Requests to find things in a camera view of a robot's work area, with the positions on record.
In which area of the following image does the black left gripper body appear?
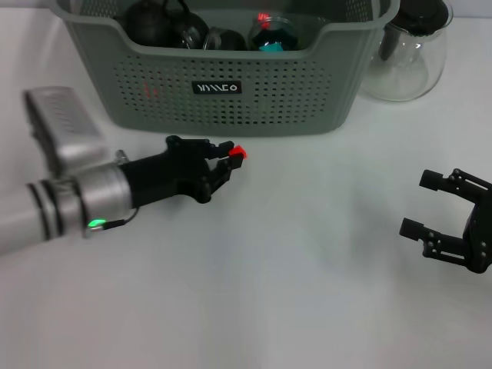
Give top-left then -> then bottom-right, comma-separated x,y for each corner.
118,135 -> 213,208

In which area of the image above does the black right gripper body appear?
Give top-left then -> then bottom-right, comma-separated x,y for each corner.
460,187 -> 492,275

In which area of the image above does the glass teacup with black holder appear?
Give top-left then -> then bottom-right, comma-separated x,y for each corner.
202,27 -> 248,52
163,0 -> 211,50
248,15 -> 300,52

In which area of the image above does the grey-green perforated storage bin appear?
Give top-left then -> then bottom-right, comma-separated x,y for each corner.
56,0 -> 401,138

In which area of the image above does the glass carafe with black lid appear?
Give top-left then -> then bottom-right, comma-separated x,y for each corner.
359,0 -> 454,103

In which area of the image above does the dark clay teapot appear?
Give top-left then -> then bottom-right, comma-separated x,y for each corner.
115,0 -> 174,47

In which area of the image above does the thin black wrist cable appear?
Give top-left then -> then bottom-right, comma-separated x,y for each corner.
88,208 -> 140,232

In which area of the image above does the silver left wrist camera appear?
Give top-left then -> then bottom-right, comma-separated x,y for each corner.
22,86 -> 109,175

